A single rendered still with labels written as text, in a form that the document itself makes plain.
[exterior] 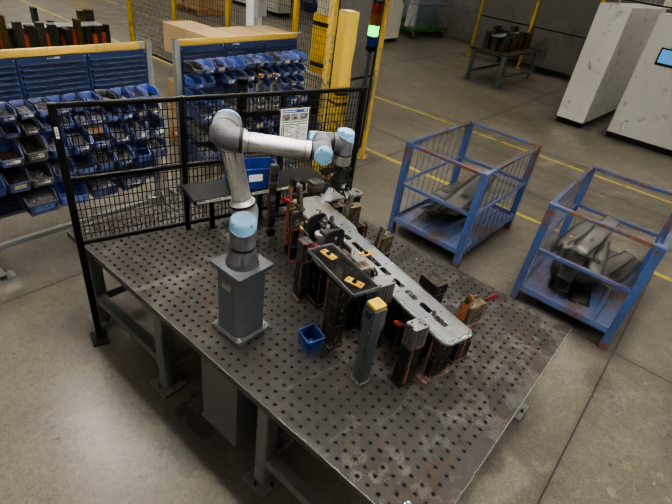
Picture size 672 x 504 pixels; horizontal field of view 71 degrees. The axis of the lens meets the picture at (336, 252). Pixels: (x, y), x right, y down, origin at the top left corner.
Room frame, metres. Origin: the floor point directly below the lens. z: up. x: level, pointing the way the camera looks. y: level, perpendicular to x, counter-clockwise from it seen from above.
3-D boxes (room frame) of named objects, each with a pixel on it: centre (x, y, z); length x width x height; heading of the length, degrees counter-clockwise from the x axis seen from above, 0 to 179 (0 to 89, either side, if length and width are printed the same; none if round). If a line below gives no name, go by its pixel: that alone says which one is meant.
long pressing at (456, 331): (2.09, -0.18, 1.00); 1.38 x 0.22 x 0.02; 38
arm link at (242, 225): (1.73, 0.41, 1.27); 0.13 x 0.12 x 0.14; 10
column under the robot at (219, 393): (1.72, 0.41, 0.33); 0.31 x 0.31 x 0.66; 54
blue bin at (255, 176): (2.66, 0.59, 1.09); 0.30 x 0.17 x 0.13; 121
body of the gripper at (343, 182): (1.92, 0.03, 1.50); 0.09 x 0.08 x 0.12; 42
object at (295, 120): (2.96, 0.39, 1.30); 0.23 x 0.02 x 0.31; 128
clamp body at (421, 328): (1.53, -0.39, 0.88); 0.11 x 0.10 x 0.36; 128
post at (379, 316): (1.51, -0.20, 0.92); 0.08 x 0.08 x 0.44; 38
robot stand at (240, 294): (1.72, 0.41, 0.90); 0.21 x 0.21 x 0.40; 54
